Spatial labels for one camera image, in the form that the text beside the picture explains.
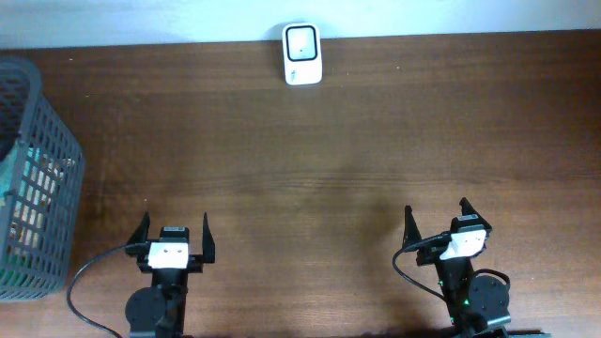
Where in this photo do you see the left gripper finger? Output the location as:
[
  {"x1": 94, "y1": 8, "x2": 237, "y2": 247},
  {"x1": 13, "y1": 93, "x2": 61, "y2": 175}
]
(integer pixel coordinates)
[
  {"x1": 127, "y1": 211, "x2": 150, "y2": 245},
  {"x1": 202, "y1": 212, "x2": 215, "y2": 256}
]

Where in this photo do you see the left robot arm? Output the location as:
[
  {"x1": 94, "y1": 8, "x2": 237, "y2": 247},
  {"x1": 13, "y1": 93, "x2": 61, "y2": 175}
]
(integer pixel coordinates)
[{"x1": 125, "y1": 213, "x2": 216, "y2": 338}]

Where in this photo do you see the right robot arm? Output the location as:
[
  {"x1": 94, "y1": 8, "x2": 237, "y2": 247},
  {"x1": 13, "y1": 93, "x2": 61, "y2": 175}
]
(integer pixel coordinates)
[{"x1": 392, "y1": 198, "x2": 547, "y2": 338}]

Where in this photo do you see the white barcode scanner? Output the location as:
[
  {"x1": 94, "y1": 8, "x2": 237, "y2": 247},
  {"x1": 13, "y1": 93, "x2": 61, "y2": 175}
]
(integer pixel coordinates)
[{"x1": 282, "y1": 23, "x2": 323, "y2": 85}]

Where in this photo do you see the grey plastic mesh basket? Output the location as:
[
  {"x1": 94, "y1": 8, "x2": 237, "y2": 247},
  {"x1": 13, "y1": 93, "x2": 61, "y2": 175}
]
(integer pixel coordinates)
[{"x1": 1, "y1": 56, "x2": 85, "y2": 303}]

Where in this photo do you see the left black cable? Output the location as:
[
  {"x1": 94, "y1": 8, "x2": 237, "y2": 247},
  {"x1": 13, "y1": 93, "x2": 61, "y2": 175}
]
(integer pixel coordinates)
[{"x1": 66, "y1": 242, "x2": 146, "y2": 338}]

